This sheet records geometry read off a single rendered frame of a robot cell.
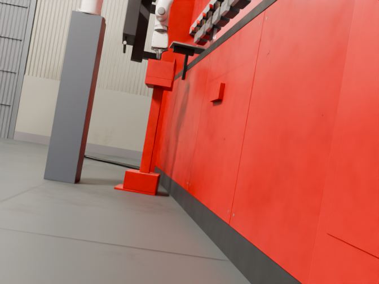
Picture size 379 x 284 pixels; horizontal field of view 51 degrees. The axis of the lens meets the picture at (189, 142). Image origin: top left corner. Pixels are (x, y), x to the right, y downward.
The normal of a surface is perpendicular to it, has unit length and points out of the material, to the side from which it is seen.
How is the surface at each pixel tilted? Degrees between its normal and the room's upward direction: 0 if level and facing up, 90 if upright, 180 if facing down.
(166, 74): 90
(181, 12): 90
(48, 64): 90
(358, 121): 90
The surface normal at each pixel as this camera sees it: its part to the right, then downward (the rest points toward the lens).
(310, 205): -0.97, -0.16
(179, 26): 0.19, 0.03
